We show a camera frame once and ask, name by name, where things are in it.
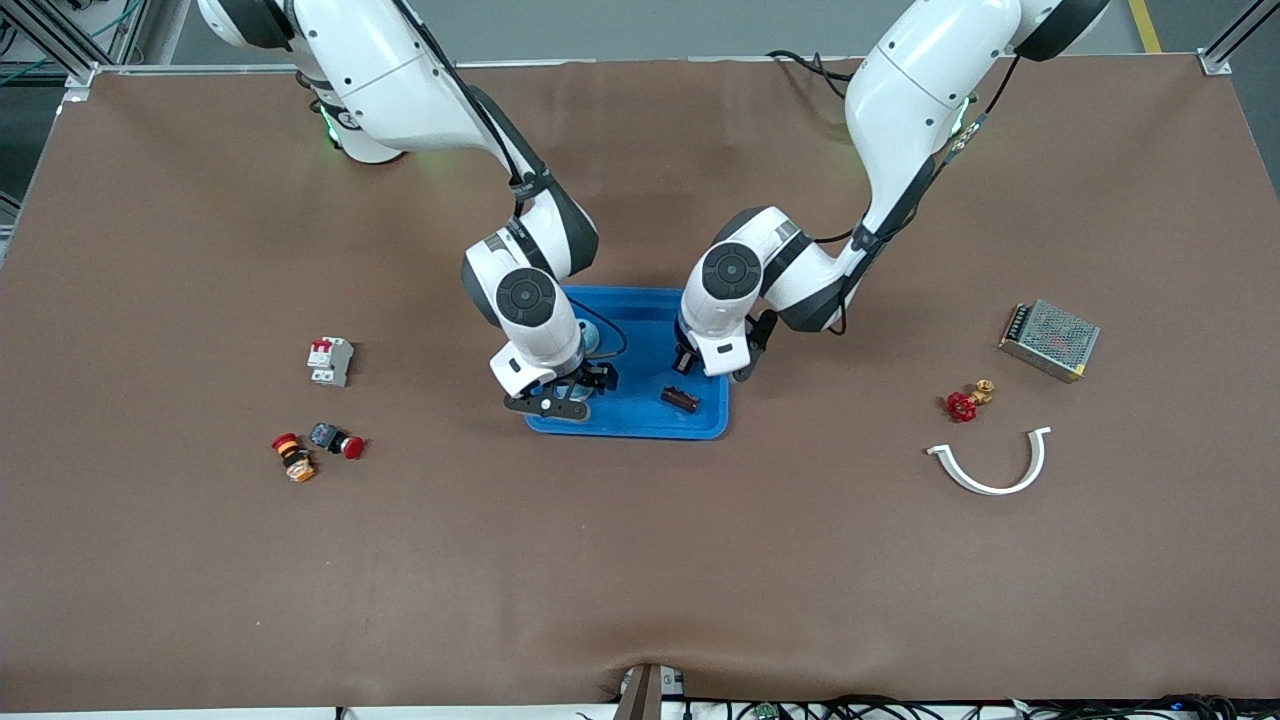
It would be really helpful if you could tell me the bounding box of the aluminium frame corner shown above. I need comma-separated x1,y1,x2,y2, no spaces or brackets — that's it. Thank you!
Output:
0,0,151,106
1195,0,1280,77

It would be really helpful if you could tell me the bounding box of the black left arm base cable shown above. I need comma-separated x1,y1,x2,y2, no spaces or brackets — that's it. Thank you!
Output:
766,48,859,86

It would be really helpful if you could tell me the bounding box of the brown table mat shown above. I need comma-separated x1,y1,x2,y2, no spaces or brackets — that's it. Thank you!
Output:
0,55,1280,713

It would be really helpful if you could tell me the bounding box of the white curved plastic clamp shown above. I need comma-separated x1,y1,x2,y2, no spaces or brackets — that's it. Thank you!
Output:
925,426,1053,497

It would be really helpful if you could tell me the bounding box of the blue plastic tray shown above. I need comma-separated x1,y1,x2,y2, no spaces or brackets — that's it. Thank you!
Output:
523,286,731,441

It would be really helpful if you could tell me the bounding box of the red black push button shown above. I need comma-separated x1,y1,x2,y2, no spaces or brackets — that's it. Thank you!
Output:
308,422,367,461

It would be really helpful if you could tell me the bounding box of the red handle brass valve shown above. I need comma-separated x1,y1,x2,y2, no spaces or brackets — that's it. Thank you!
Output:
946,379,996,424

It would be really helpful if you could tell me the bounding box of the black cable bundle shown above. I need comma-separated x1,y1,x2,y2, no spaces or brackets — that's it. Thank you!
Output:
690,694,1280,720

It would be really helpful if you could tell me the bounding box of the metal mesh power supply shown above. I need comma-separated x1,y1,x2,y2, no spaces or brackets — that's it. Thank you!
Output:
998,299,1102,384

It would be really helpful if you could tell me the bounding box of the white red circuit breaker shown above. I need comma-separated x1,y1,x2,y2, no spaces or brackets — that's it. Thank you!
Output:
306,336,356,389

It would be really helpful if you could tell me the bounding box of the red yellow emergency stop button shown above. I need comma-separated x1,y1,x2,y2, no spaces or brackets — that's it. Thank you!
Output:
271,432,319,485

